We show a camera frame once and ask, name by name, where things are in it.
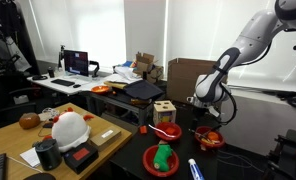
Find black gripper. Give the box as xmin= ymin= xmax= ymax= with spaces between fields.
xmin=191 ymin=105 xmax=213 ymax=135

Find white spoon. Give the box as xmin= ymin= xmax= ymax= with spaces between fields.
xmin=195 ymin=132 xmax=211 ymax=139

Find red plastic bowl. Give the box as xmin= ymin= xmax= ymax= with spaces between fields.
xmin=153 ymin=121 xmax=183 ymax=143
xmin=142 ymin=144 xmax=181 ymax=178
xmin=194 ymin=125 xmax=226 ymax=149

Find white plastic fork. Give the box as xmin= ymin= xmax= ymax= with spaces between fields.
xmin=148 ymin=123 xmax=178 ymax=139

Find orange bowl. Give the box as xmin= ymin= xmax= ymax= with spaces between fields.
xmin=90 ymin=85 xmax=112 ymax=95

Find orange toy fruit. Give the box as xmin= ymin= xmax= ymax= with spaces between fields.
xmin=207 ymin=131 xmax=220 ymax=141

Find yellow toy banana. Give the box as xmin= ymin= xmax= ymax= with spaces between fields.
xmin=201 ymin=137 xmax=220 ymax=145

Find orange square block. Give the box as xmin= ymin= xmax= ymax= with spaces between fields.
xmin=164 ymin=127 xmax=178 ymax=136

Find white blue toothpaste tube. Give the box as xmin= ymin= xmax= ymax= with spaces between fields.
xmin=187 ymin=158 xmax=206 ymax=180

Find wooden shape sorter box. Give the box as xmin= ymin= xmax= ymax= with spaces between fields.
xmin=152 ymin=99 xmax=178 ymax=127

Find green plush toy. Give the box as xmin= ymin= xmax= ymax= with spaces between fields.
xmin=153 ymin=143 xmax=174 ymax=173

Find large cardboard box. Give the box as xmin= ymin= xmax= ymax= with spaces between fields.
xmin=166 ymin=57 xmax=230 ymax=113

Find dark blue plastic lid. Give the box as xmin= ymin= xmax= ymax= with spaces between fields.
xmin=122 ymin=79 xmax=165 ymax=102

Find small open cardboard box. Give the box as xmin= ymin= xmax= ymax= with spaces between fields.
xmin=133 ymin=51 xmax=165 ymax=84

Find black equipment chair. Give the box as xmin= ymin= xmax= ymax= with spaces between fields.
xmin=262 ymin=129 xmax=296 ymax=180

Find pile of white papers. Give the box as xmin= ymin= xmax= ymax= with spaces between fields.
xmin=111 ymin=65 xmax=143 ymax=85

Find yellow envelope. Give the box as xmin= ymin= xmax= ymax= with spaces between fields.
xmin=103 ymin=80 xmax=129 ymax=90

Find flat brown cardboard box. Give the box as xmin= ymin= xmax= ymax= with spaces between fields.
xmin=88 ymin=125 xmax=123 ymax=151

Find black box red label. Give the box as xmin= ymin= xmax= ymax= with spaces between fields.
xmin=62 ymin=142 xmax=100 ymax=175

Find computer monitor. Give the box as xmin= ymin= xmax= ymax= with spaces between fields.
xmin=63 ymin=49 xmax=90 ymax=78

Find black webcam on stand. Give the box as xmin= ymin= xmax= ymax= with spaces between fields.
xmin=57 ymin=44 xmax=66 ymax=72

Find black cup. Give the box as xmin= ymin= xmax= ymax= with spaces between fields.
xmin=47 ymin=66 xmax=56 ymax=79

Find white desk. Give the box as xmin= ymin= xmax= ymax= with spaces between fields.
xmin=26 ymin=71 xmax=122 ymax=98

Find black oval pouch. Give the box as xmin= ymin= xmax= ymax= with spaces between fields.
xmin=22 ymin=172 xmax=57 ymax=180

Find black headphones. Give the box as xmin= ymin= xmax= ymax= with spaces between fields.
xmin=31 ymin=74 xmax=49 ymax=81

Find brown ball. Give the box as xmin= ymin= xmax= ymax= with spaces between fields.
xmin=18 ymin=112 xmax=42 ymax=130

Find white paper sheet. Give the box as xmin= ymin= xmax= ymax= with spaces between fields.
xmin=19 ymin=146 xmax=42 ymax=168

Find white tissue box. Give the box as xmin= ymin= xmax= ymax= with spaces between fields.
xmin=12 ymin=94 xmax=31 ymax=105

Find wooden desk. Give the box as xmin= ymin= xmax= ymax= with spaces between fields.
xmin=0 ymin=102 xmax=133 ymax=180

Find black office chair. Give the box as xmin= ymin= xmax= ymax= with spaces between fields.
xmin=0 ymin=85 xmax=39 ymax=132

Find hanging dark coats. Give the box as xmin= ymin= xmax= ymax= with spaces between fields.
xmin=0 ymin=0 xmax=32 ymax=73

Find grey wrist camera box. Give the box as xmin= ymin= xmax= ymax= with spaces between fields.
xmin=207 ymin=105 xmax=223 ymax=118

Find tangled cable bundle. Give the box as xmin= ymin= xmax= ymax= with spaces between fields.
xmin=37 ymin=107 xmax=61 ymax=122

